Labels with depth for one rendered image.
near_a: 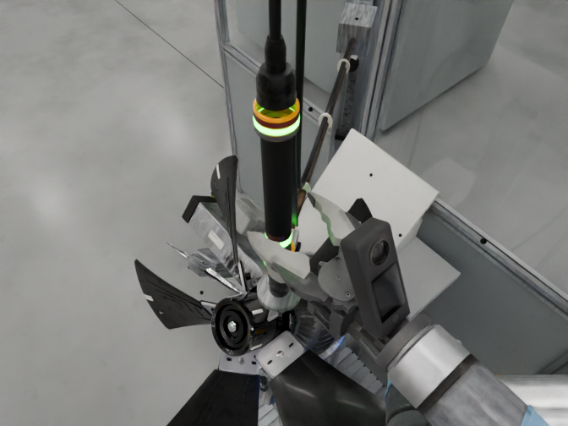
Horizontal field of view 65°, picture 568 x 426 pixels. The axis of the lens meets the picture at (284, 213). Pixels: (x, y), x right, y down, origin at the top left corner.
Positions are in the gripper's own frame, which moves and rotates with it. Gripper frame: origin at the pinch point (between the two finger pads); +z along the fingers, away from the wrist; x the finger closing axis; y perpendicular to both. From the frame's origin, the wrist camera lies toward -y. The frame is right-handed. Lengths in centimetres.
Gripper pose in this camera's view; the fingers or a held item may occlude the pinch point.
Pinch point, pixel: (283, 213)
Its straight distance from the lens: 53.2
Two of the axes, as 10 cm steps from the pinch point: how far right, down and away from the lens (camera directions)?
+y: 0.0, 6.1, 7.9
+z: -6.3, -6.1, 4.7
